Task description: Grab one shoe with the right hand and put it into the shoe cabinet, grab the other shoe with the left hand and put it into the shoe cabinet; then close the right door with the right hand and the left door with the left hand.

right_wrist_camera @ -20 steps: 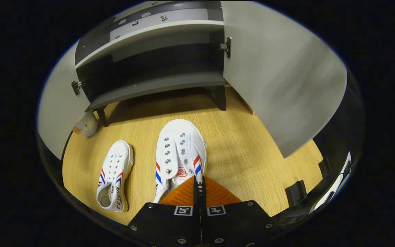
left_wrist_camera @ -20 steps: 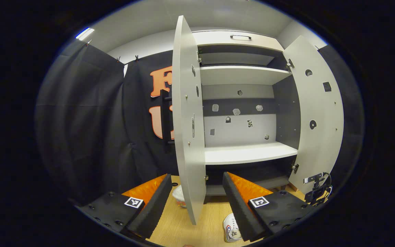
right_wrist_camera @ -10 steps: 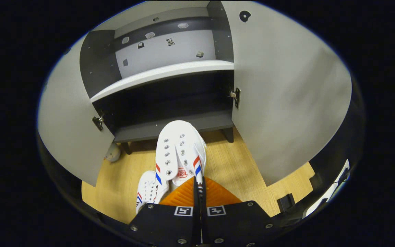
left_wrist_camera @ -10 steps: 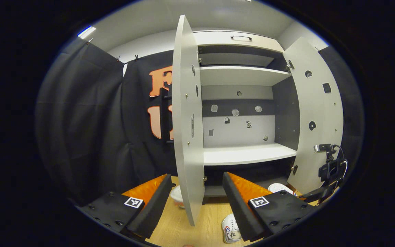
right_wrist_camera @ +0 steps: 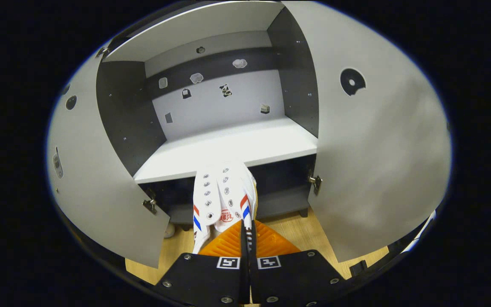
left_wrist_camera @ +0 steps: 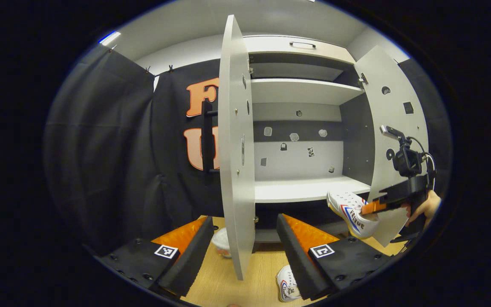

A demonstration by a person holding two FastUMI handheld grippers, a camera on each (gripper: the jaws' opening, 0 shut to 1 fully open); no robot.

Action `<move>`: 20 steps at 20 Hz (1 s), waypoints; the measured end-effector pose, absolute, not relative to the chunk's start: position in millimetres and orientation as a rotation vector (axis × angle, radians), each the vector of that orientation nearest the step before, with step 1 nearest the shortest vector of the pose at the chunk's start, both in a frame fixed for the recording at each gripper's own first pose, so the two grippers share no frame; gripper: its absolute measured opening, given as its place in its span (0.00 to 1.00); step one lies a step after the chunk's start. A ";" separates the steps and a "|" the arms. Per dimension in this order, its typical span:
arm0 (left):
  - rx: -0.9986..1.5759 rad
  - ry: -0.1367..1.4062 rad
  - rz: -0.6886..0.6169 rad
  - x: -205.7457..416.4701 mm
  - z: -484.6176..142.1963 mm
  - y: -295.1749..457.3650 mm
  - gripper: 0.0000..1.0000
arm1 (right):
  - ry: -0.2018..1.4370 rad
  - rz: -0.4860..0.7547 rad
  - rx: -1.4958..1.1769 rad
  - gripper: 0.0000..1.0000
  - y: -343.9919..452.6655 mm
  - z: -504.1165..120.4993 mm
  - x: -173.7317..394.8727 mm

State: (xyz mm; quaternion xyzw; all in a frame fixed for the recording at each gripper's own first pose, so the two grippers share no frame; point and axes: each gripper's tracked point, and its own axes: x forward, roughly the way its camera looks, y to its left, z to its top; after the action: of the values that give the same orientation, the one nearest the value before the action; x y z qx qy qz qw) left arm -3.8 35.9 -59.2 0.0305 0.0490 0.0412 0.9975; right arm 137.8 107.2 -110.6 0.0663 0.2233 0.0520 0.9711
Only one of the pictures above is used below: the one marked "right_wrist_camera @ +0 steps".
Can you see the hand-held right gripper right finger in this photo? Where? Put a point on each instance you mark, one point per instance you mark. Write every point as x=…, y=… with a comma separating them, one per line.
x=296, y=277

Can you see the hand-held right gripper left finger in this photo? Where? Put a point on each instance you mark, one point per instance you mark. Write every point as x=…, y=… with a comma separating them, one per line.
x=203, y=277

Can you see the white sneaker shoe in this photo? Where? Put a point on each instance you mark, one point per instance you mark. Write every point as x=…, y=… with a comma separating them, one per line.
x=222, y=187

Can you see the cabinet door with disc sticker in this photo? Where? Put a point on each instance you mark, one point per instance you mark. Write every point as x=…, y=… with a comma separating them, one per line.
x=377, y=170

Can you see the white shoe cabinet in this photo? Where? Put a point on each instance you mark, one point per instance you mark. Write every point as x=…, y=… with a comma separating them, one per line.
x=228, y=143

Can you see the cabinet door with phone sticker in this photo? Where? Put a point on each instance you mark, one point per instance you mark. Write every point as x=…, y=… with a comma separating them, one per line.
x=92, y=179

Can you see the metal door hinge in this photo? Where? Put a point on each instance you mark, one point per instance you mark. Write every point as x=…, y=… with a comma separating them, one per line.
x=102, y=52
x=316, y=182
x=149, y=205

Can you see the small black block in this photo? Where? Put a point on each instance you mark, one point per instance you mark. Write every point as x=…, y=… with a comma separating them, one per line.
x=358, y=268

